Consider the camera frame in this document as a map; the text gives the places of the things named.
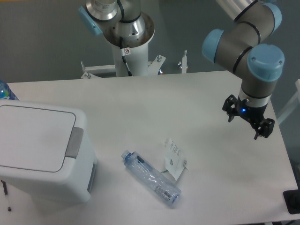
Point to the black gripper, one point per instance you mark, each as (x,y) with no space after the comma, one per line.
(253,115)

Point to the white push-lid trash can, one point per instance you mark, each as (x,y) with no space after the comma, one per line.
(45,150)

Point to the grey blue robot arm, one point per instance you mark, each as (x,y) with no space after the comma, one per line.
(241,51)

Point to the crumpled white paper packet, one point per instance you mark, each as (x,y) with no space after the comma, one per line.
(175,160)

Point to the black device at right edge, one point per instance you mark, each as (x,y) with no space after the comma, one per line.
(292,201)

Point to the clear plastic water bottle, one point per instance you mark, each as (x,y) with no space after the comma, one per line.
(151,177)

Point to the blue bottle at left edge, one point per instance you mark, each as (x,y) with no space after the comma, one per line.
(6,92)

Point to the black white pen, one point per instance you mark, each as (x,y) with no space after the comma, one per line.
(6,195)

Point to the white frame at right edge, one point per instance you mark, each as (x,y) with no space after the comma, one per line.
(290,106)

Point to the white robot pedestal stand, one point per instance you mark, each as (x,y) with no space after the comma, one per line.
(130,48)

